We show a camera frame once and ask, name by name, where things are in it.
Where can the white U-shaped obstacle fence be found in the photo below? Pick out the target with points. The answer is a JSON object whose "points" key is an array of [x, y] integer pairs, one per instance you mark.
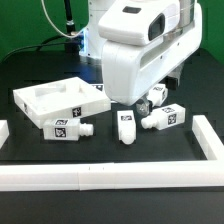
{"points": [[202, 173]]}

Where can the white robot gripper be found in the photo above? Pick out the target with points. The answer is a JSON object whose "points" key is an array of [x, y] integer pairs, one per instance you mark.
{"points": [[131, 63]]}

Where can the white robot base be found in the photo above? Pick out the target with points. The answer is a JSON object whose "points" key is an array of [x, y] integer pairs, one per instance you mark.
{"points": [[92, 42]]}

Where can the white square table top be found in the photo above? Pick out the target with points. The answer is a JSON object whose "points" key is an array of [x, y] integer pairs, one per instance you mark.
{"points": [[68, 98]]}

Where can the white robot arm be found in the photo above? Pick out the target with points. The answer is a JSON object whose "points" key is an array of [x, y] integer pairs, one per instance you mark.
{"points": [[139, 43]]}

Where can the paper sheet with markers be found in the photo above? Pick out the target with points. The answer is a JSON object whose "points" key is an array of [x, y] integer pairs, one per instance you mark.
{"points": [[98, 86]]}

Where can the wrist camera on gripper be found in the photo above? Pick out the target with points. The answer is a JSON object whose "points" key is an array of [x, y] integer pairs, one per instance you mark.
{"points": [[157, 27]]}

